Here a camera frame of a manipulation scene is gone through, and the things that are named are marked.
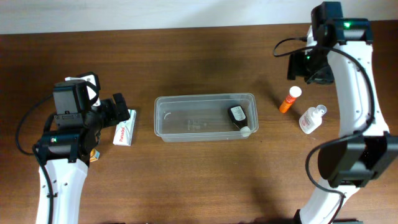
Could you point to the orange tube white cap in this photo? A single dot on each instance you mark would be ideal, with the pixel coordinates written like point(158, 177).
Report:
point(294, 93)

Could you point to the dark bottle white cap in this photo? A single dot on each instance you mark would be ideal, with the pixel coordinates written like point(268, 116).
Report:
point(239, 119)

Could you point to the clear plastic container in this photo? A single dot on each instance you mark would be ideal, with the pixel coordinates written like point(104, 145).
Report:
point(192, 118)

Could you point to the white Panadol box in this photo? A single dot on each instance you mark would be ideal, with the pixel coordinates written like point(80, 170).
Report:
point(125, 130)

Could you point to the white pump bottle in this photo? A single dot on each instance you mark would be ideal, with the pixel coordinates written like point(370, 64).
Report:
point(312, 118)

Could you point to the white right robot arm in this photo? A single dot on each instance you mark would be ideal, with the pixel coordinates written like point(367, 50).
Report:
point(339, 50)

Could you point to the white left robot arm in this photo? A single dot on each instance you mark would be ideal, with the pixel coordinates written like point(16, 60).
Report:
point(63, 151)

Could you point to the small orange box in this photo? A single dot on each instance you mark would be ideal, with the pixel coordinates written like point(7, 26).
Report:
point(94, 155)

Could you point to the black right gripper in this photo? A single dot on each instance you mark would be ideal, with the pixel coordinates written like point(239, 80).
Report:
point(296, 66)

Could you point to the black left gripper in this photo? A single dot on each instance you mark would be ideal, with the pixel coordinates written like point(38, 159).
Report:
point(117, 107)

